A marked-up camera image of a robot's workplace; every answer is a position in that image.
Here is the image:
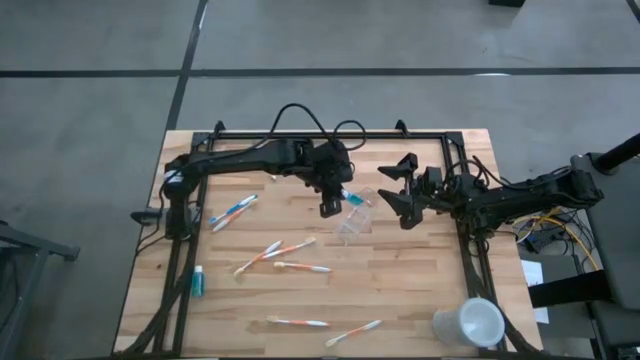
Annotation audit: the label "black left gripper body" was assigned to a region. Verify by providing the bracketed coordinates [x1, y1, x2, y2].
[302, 139, 355, 194]

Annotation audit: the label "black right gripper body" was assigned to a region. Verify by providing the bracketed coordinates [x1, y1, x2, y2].
[407, 167, 451, 211]

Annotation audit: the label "blue bottle white cap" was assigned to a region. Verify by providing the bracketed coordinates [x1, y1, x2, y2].
[341, 188, 365, 208]
[191, 264, 207, 298]

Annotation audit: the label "clear acrylic holder box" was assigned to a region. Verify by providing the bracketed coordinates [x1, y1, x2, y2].
[335, 187, 380, 245]

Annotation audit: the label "orange white toothbrush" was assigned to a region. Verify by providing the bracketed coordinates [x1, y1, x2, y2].
[273, 261, 333, 274]
[324, 319, 383, 349]
[259, 236, 318, 261]
[232, 240, 283, 278]
[265, 315, 331, 328]

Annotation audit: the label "far toothbrushes on table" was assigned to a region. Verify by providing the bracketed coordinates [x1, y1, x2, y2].
[211, 199, 259, 233]

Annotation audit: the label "blue black power adapter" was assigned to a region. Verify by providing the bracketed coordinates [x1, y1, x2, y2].
[524, 233, 551, 254]

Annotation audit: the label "white plastic cup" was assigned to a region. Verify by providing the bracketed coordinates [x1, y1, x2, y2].
[432, 297, 506, 349]

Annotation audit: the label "white paper sheet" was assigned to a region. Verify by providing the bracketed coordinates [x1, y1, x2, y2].
[520, 259, 550, 325]

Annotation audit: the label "black side stand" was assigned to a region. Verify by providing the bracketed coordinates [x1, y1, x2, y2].
[528, 132, 640, 360]

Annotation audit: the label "grey metal stand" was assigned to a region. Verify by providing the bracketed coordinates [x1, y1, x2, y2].
[0, 219, 81, 360]

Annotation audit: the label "black metal table frame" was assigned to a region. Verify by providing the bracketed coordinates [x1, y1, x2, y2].
[112, 119, 544, 359]

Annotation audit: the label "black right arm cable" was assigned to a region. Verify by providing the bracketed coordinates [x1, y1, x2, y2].
[444, 154, 507, 187]

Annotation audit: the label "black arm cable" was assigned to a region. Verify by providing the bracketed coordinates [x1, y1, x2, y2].
[444, 154, 507, 187]
[249, 102, 369, 152]

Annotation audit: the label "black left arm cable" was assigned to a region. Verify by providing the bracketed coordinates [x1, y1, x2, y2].
[249, 102, 369, 152]

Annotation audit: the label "yellow cable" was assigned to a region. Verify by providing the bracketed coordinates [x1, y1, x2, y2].
[509, 213, 601, 271]

